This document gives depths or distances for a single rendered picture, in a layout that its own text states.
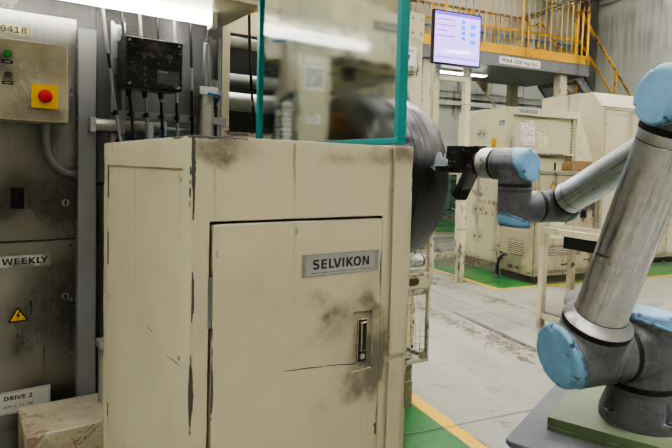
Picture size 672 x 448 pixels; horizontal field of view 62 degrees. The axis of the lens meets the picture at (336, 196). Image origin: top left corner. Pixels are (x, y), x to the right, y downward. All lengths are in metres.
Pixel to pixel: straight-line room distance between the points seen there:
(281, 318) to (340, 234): 0.16
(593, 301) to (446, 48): 4.98
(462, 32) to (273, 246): 5.55
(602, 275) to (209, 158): 0.86
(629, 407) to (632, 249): 0.44
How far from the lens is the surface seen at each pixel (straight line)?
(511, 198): 1.58
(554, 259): 6.72
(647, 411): 1.55
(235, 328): 0.83
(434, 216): 1.89
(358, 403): 1.00
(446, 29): 6.16
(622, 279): 1.30
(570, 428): 1.55
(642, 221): 1.25
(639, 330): 1.49
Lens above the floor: 1.23
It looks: 3 degrees down
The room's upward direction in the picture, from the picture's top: 1 degrees clockwise
